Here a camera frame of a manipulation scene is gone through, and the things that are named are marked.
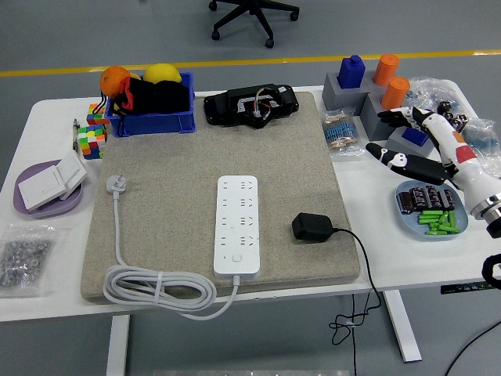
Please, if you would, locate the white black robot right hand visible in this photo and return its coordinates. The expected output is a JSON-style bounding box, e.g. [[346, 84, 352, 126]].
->
[[366, 104, 496, 208]]

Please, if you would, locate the thin black adapter cord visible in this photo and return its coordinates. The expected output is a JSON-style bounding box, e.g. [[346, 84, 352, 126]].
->
[[330, 227, 384, 346]]

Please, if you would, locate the black plug adapter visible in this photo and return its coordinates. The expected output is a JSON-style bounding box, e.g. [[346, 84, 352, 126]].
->
[[291, 212, 334, 244]]

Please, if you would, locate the white power strip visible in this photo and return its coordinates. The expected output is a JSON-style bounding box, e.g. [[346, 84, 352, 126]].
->
[[213, 175, 262, 280]]

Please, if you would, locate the blue peg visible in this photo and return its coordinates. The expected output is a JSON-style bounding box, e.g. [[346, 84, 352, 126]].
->
[[337, 54, 366, 90], [402, 127, 431, 147]]

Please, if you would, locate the small blue resistor bag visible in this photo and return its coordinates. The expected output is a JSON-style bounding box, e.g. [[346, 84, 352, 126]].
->
[[460, 117, 501, 173]]

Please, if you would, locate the large clear resistor bag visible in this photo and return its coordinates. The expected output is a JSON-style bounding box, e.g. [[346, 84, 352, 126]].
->
[[406, 76, 463, 114]]

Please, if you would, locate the orange cylinder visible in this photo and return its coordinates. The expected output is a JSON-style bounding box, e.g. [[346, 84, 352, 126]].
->
[[380, 76, 411, 111], [372, 53, 401, 87]]

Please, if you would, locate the grey block with orange cylinder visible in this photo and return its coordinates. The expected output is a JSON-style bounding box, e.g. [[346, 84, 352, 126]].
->
[[359, 92, 412, 142]]

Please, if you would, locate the light blue plate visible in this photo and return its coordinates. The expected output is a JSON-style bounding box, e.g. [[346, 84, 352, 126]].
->
[[394, 179, 470, 242]]

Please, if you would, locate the bag of brown-blue resistors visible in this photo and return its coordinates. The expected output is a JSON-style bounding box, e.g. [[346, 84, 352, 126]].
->
[[320, 108, 367, 161]]

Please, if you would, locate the black table control panel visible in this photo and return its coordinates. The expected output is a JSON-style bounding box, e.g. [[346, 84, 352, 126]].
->
[[440, 280, 501, 295]]

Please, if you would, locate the white table leg with foot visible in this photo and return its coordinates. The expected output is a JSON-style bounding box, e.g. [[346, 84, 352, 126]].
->
[[382, 290, 423, 363]]

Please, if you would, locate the black open electronic device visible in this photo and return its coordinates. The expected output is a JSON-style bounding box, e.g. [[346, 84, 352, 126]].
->
[[203, 83, 301, 129]]

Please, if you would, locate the black office chair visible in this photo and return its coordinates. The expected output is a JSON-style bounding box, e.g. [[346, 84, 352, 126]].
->
[[208, 0, 301, 49]]

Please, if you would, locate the grey-brown mat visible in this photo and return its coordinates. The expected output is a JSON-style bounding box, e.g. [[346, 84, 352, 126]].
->
[[80, 91, 362, 305]]

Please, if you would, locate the black red cloth pouch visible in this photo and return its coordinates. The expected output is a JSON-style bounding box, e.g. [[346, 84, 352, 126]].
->
[[113, 76, 192, 117]]

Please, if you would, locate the yellow lemon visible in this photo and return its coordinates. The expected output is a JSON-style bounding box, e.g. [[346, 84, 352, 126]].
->
[[142, 63, 183, 85]]

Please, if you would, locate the blue plastic bin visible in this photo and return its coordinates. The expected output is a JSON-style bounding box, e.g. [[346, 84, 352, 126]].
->
[[103, 71, 196, 138]]

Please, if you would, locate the orange fruit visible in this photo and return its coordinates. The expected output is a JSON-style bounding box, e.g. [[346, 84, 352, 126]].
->
[[99, 65, 132, 99]]

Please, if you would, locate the small colourful puzzle cube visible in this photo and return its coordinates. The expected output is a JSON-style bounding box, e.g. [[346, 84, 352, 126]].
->
[[85, 102, 111, 126]]

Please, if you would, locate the large colourful puzzle cube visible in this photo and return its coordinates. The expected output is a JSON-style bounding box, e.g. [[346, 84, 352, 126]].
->
[[77, 124, 109, 161]]

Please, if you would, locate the purple tray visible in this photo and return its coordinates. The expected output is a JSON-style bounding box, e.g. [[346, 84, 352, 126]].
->
[[13, 159, 85, 219]]

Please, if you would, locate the bag of metal nuts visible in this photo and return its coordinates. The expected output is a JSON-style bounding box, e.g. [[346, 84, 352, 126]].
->
[[0, 223, 66, 298]]

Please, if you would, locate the black floor cable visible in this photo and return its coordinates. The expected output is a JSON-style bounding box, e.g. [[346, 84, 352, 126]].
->
[[445, 320, 501, 376]]

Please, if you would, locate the black hanging cable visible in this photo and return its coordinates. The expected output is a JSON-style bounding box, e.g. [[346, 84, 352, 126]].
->
[[350, 293, 359, 376]]

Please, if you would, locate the white power cord with plug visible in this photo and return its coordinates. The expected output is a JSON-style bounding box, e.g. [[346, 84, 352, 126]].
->
[[102, 174, 241, 322]]

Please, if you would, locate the small white switch panel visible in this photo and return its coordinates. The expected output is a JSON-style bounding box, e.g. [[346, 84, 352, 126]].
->
[[52, 150, 88, 201]]

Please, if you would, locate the large white switch panel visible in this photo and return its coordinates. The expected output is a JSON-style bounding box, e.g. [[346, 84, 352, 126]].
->
[[17, 165, 68, 212]]

